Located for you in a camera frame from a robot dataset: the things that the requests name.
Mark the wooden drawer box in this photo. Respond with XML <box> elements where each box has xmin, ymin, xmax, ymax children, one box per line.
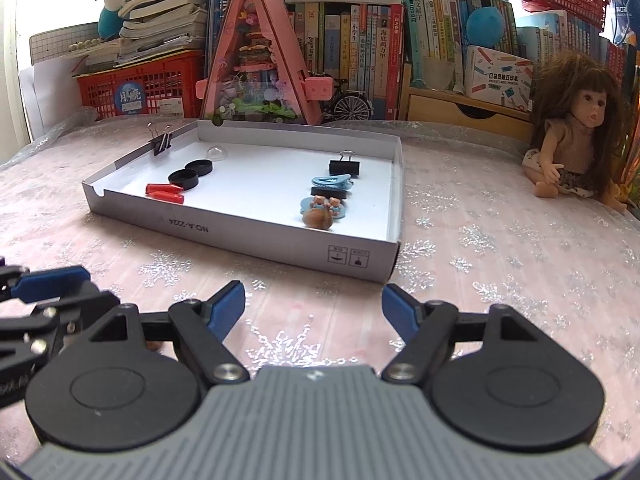
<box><xmin>400</xmin><ymin>77</ymin><xmax>536</xmax><ymax>143</ymax></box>

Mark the red plastic crate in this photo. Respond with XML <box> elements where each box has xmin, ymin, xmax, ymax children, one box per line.
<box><xmin>75</xmin><ymin>50</ymin><xmax>206</xmax><ymax>121</ymax></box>

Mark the blue and white plush toy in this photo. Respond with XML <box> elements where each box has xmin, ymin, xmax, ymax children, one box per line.
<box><xmin>97</xmin><ymin>0</ymin><xmax>132</xmax><ymax>41</ymax></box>

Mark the white paper sheet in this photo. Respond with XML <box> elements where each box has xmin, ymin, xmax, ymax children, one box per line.
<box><xmin>19</xmin><ymin>57</ymin><xmax>87</xmax><ymax>136</ymax></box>

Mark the pink snowflake tablecloth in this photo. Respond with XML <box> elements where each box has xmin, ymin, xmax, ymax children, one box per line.
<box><xmin>0</xmin><ymin>110</ymin><xmax>640</xmax><ymax>480</ymax></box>

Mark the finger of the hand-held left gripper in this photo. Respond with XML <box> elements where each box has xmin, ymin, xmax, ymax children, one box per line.
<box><xmin>0</xmin><ymin>265</ymin><xmax>122</xmax><ymax>346</ymax></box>
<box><xmin>0</xmin><ymin>257</ymin><xmax>31</xmax><ymax>297</ymax></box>

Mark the blue plush ball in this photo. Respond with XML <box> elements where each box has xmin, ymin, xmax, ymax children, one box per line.
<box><xmin>466</xmin><ymin>6</ymin><xmax>507</xmax><ymax>51</ymax></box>

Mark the white cardboard box lid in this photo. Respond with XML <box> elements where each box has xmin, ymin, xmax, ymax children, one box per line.
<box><xmin>81</xmin><ymin>119</ymin><xmax>405</xmax><ymax>283</ymax></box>

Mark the blue printed bag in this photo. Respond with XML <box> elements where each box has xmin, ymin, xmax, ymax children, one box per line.
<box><xmin>604</xmin><ymin>0</ymin><xmax>640</xmax><ymax>52</ymax></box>

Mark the brown walnut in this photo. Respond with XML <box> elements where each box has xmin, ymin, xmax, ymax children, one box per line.
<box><xmin>302</xmin><ymin>208</ymin><xmax>334</xmax><ymax>231</ymax></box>

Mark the black miniature bicycle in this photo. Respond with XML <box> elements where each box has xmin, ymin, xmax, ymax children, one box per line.
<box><xmin>322</xmin><ymin>77</ymin><xmax>376</xmax><ymax>122</ymax></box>

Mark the row of upright books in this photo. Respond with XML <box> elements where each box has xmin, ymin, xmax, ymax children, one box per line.
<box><xmin>207</xmin><ymin>0</ymin><xmax>640</xmax><ymax>121</ymax></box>

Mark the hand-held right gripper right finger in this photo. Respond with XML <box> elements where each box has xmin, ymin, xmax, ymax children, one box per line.
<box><xmin>381</xmin><ymin>283</ymin><xmax>541</xmax><ymax>384</ymax></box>

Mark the blue bear hair clip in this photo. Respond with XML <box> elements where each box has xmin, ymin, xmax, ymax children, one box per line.
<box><xmin>300</xmin><ymin>194</ymin><xmax>347</xmax><ymax>222</ymax></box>

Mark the black binder clip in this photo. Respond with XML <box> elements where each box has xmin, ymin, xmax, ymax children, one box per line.
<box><xmin>146</xmin><ymin>122</ymin><xmax>174</xmax><ymax>157</ymax></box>
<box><xmin>328</xmin><ymin>149</ymin><xmax>362</xmax><ymax>178</ymax></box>

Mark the grey grid board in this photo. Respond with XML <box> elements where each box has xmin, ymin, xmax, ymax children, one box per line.
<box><xmin>29</xmin><ymin>22</ymin><xmax>101</xmax><ymax>68</ymax></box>

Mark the brown-haired doll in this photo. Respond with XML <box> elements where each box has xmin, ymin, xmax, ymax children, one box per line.
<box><xmin>521</xmin><ymin>50</ymin><xmax>633</xmax><ymax>213</ymax></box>

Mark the clear plastic wrap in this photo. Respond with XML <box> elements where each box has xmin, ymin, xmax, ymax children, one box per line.
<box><xmin>0</xmin><ymin>107</ymin><xmax>98</xmax><ymax>167</ymax></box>

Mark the pile of books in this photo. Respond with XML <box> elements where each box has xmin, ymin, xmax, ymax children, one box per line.
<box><xmin>65</xmin><ymin>0</ymin><xmax>216</xmax><ymax>73</ymax></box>

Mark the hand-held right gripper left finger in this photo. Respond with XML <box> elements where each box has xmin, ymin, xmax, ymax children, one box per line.
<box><xmin>89</xmin><ymin>280</ymin><xmax>251</xmax><ymax>385</ymax></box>

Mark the white printed carton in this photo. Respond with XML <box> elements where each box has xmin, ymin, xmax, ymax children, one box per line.
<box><xmin>464</xmin><ymin>45</ymin><xmax>535</xmax><ymax>111</ymax></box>

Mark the pink triangular diorama house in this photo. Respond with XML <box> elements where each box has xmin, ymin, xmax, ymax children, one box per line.
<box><xmin>195</xmin><ymin>0</ymin><xmax>335</xmax><ymax>126</ymax></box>

